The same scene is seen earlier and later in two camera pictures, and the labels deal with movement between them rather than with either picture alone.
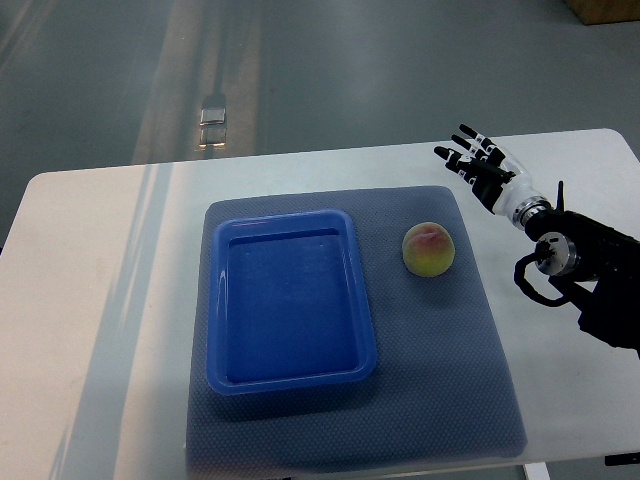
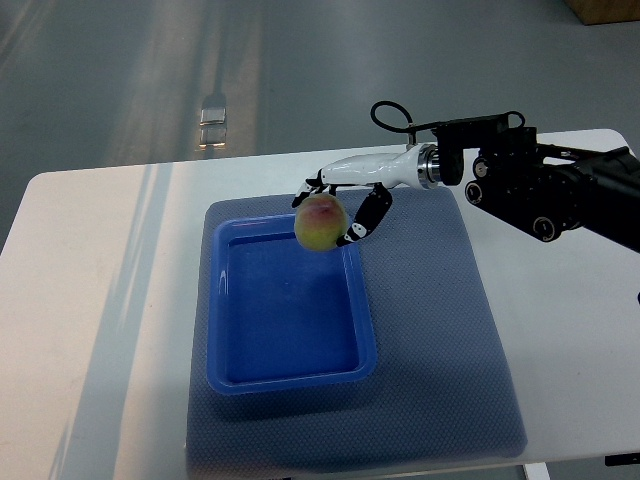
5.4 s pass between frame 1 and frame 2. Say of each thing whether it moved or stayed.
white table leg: stayed
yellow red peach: moved
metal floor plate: stayed
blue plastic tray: stayed
